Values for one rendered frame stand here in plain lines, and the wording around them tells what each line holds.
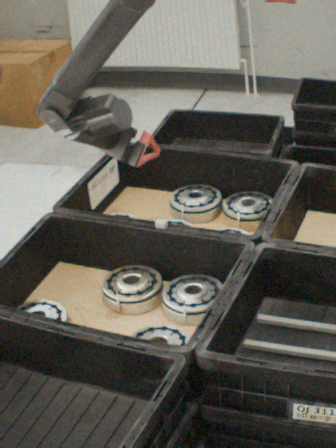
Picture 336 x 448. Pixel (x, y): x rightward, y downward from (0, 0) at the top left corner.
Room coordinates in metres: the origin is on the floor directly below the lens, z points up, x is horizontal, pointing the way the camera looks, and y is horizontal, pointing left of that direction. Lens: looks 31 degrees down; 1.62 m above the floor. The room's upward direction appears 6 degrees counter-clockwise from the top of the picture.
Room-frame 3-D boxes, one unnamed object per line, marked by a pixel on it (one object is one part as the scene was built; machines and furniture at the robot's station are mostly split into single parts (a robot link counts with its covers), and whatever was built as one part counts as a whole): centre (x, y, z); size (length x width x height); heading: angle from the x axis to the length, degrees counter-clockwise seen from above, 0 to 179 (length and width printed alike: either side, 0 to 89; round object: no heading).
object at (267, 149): (2.29, -0.19, 0.37); 0.40 x 0.30 x 0.45; 70
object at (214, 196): (1.37, -0.06, 0.86); 0.10 x 0.10 x 0.01
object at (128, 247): (1.04, 0.10, 0.87); 0.40 x 0.30 x 0.11; 64
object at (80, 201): (1.31, -0.03, 0.87); 0.40 x 0.30 x 0.11; 64
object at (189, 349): (1.04, 0.10, 0.92); 0.40 x 0.30 x 0.02; 64
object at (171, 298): (1.06, -0.03, 0.86); 0.10 x 0.10 x 0.01
